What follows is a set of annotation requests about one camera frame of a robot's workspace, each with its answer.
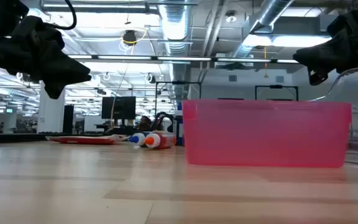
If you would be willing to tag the person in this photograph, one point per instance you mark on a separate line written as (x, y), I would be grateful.
(145, 124)

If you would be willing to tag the silver ceiling air duct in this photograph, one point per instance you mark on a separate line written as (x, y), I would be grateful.
(269, 12)
(174, 25)

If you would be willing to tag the pink translucent plastic bin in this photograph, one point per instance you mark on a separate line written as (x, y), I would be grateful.
(266, 133)

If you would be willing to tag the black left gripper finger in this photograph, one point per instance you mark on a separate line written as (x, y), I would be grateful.
(62, 63)
(57, 84)

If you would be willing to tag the black metal rig frame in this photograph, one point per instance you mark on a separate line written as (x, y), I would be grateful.
(179, 82)

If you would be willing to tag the blue dropper bottle white label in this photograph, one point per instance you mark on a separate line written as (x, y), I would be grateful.
(138, 139)
(179, 129)

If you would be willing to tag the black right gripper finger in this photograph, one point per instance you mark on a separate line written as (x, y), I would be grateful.
(322, 54)
(322, 72)

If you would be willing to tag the black computer monitor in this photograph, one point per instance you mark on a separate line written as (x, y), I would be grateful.
(118, 107)

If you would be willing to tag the black background robot arm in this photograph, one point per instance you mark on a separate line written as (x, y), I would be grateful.
(166, 115)

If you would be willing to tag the orange-tipped red dropper bottle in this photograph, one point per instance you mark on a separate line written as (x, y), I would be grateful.
(160, 140)

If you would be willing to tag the black tall cabinet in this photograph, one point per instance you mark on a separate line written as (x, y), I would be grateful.
(68, 119)

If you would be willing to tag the black ceiling light rail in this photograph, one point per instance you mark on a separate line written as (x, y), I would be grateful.
(154, 58)

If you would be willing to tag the red snack packet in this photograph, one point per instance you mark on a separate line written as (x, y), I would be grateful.
(85, 140)

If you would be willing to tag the black metal table frame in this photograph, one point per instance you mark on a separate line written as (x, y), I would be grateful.
(20, 137)

